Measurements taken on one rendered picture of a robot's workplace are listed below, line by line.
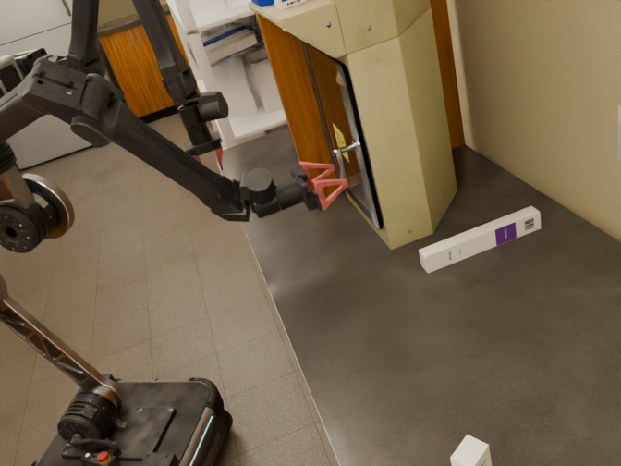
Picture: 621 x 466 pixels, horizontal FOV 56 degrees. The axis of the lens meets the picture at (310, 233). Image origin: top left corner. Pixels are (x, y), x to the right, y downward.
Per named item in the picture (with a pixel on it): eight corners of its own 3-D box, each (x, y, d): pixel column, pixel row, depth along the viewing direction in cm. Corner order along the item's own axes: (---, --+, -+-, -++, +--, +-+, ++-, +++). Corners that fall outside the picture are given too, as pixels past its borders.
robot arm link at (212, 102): (180, 76, 157) (166, 85, 150) (219, 67, 154) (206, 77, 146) (196, 118, 163) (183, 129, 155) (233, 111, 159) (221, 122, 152)
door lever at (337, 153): (365, 179, 133) (360, 176, 135) (356, 141, 128) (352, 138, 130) (343, 188, 132) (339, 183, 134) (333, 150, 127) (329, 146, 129)
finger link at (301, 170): (327, 150, 136) (289, 165, 135) (337, 160, 129) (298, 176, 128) (334, 176, 139) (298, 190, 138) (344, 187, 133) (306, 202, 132)
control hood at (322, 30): (303, 30, 142) (292, -13, 137) (347, 55, 114) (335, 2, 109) (259, 45, 141) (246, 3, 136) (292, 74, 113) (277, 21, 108)
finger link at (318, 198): (336, 160, 130) (297, 175, 129) (347, 171, 123) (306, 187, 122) (344, 187, 133) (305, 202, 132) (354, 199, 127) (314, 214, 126)
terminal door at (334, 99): (342, 183, 162) (305, 40, 142) (383, 232, 136) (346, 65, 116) (339, 184, 162) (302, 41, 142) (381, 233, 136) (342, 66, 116)
